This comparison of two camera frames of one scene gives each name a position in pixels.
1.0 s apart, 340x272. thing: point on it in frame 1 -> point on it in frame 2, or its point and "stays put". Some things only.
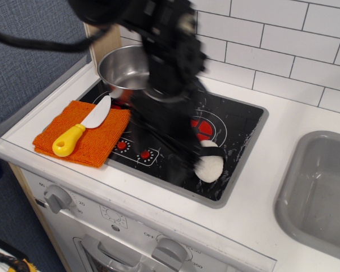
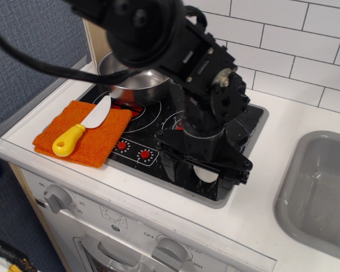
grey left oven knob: [57, 198] stays put
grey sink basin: [313, 204] stays put
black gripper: [164, 111] -> [222, 153]
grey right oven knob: [170, 253] stays put
